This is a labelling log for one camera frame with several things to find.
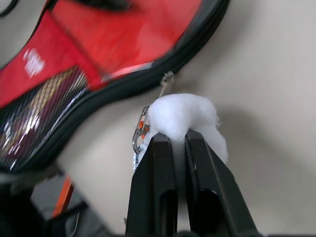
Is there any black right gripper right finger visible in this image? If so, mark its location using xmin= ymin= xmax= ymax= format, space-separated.
xmin=183 ymin=129 xmax=259 ymax=237

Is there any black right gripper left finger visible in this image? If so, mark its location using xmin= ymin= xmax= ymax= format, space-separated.
xmin=124 ymin=134 xmax=179 ymax=237

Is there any silver carabiner clip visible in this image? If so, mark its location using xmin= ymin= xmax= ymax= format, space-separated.
xmin=130 ymin=105 xmax=152 ymax=171

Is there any white fluffy pom-pom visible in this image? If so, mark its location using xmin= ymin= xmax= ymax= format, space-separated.
xmin=147 ymin=93 xmax=228 ymax=164

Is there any red black paddle case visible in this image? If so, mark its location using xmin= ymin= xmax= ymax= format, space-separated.
xmin=0 ymin=0 xmax=232 ymax=174

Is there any orange bar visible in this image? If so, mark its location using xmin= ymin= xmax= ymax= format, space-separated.
xmin=52 ymin=174 xmax=75 ymax=219

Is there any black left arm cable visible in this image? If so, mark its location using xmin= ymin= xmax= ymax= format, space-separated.
xmin=0 ymin=0 xmax=20 ymax=17

